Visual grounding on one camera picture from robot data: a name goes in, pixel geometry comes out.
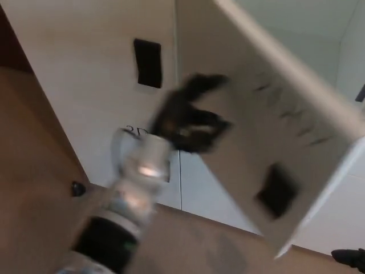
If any white locker cabinet unit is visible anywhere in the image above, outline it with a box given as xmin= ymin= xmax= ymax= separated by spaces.
xmin=0 ymin=0 xmax=365 ymax=255

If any black floor door stopper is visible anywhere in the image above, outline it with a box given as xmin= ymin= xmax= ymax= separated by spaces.
xmin=71 ymin=180 xmax=87 ymax=198

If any black recessed door handle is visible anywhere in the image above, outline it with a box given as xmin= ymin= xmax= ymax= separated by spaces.
xmin=133 ymin=38 xmax=164 ymax=89
xmin=254 ymin=163 xmax=301 ymax=220

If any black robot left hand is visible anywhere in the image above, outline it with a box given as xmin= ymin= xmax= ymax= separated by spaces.
xmin=149 ymin=73 xmax=233 ymax=154

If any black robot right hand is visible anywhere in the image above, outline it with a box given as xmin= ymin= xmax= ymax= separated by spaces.
xmin=331 ymin=248 xmax=365 ymax=270

